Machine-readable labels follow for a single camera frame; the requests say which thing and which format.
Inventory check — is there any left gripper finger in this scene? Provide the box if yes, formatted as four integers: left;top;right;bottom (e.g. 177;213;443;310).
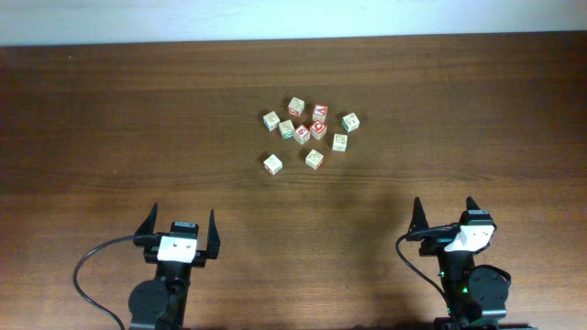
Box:
205;209;220;259
133;203;158;246

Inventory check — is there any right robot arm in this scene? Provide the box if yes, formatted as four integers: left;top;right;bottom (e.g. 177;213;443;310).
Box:
395;197;531;330

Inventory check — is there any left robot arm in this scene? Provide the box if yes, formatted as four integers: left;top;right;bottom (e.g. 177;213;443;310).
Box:
128;205;221;330

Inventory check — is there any plain wooden block right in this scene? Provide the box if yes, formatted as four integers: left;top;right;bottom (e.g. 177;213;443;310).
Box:
332;134;348;152

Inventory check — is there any green edged block right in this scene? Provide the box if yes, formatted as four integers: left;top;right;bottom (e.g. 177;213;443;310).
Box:
341;113;360;133

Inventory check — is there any green edged block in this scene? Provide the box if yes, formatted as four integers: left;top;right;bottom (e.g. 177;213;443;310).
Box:
278;120;294;139
341;113;360;133

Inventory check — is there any red letter Q block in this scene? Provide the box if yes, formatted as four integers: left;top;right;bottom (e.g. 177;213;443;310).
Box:
310;120;327;140

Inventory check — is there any green edged block centre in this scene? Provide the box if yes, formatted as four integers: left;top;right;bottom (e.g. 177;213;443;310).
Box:
278;120;294;139

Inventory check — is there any red number 6 block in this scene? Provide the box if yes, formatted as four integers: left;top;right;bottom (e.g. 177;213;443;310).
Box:
293;125;311;145

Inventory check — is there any red letter V block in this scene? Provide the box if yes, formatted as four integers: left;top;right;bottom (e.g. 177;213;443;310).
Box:
312;104;328;123

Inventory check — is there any wooden block red top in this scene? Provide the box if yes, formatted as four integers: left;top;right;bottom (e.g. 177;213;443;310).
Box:
287;97;305;117

